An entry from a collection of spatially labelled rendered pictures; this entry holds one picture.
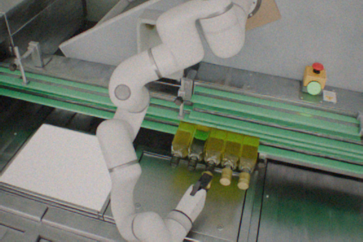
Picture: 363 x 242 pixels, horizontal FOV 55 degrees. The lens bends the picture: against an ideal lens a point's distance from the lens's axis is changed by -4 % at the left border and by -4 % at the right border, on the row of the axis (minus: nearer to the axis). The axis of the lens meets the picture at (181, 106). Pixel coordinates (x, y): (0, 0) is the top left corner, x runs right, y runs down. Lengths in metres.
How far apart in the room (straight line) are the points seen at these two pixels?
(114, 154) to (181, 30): 0.35
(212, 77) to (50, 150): 0.67
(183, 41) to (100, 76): 0.63
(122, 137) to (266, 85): 0.58
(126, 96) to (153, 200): 0.46
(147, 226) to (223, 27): 0.53
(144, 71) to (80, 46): 0.66
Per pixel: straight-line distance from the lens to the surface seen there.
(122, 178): 0.94
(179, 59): 0.93
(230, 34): 0.93
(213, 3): 0.90
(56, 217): 1.27
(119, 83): 0.92
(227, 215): 1.24
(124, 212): 1.03
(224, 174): 1.16
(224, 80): 1.29
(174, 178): 1.32
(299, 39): 1.29
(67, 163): 1.40
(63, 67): 1.55
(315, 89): 1.28
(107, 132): 0.95
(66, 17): 2.13
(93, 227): 1.22
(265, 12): 1.23
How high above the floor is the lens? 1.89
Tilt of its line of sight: 48 degrees down
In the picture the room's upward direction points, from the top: 157 degrees counter-clockwise
